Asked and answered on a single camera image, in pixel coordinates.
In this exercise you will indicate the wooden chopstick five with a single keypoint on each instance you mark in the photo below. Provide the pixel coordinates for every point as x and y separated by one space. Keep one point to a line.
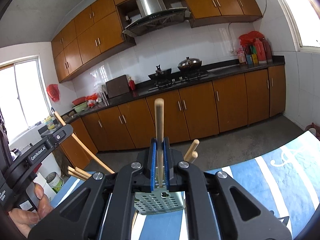
86 149

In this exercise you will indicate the lidded dark cooking pot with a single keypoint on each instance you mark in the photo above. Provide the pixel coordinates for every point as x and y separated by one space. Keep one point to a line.
190 65

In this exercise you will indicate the dark brown cutting board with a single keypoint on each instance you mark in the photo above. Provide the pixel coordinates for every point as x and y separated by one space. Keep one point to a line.
117 86

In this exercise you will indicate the black gas stove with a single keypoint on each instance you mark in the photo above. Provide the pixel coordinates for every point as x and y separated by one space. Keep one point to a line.
172 81

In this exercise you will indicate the yellow detergent bottle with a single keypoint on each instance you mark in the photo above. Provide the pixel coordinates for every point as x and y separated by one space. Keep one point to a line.
50 123

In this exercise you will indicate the black wok on stove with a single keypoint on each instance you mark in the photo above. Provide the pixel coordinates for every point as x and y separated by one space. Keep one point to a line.
160 75

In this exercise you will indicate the blue white striped tablecloth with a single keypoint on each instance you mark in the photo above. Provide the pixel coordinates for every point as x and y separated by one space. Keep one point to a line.
285 180

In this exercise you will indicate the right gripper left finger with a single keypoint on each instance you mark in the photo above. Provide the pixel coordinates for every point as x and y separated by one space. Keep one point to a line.
136 177

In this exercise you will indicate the pink condiment bottle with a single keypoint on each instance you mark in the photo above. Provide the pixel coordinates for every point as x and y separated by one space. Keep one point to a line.
241 56

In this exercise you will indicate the right window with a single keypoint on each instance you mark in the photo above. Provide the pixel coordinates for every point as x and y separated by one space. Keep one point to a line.
303 20

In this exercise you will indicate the wooden chopstick four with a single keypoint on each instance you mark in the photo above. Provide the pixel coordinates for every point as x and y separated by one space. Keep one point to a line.
78 176

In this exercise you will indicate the white green paint bucket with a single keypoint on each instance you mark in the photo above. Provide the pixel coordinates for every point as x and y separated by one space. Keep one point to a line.
55 181

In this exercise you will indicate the green plastic basin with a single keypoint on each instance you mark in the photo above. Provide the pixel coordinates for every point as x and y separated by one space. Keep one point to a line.
80 107

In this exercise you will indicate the window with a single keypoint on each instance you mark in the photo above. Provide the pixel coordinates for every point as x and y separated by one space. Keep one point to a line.
303 20
24 102

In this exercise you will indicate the red bag behind condiments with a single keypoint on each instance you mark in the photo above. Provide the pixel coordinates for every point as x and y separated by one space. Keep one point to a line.
249 38

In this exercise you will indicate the lower wooden kitchen cabinets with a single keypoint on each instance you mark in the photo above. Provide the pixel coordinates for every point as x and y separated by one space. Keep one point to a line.
192 112

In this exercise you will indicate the dark red thermos flask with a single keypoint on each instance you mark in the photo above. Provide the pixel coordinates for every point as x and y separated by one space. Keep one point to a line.
268 51

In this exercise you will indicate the steel range hood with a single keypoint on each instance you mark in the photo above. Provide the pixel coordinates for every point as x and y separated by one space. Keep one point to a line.
144 16

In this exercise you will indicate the red bottle on counter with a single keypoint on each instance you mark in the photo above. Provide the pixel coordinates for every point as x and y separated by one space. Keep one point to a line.
131 84

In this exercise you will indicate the black kitchen countertop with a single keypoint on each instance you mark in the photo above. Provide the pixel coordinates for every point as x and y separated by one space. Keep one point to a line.
209 72

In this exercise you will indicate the green perforated utensil holder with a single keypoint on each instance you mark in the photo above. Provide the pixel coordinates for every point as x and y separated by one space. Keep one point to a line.
158 202

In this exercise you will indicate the left window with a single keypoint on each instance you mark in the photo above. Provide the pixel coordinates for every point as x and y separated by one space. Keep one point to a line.
24 102

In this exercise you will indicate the red plastic bag on wall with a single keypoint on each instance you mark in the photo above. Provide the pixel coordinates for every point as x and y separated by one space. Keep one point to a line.
53 92

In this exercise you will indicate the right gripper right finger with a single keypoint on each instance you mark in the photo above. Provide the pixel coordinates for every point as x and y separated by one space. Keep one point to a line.
190 180

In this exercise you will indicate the red plastic basin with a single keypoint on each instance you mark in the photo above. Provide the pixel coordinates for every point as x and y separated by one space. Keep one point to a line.
79 101

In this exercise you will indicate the upper wooden wall cabinets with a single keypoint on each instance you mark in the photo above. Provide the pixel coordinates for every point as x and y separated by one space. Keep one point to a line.
107 27

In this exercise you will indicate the wooden chopstick two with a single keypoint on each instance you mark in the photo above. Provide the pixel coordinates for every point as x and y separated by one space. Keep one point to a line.
193 156

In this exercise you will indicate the wooden chopstick six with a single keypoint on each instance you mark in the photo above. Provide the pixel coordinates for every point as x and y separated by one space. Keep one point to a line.
136 212

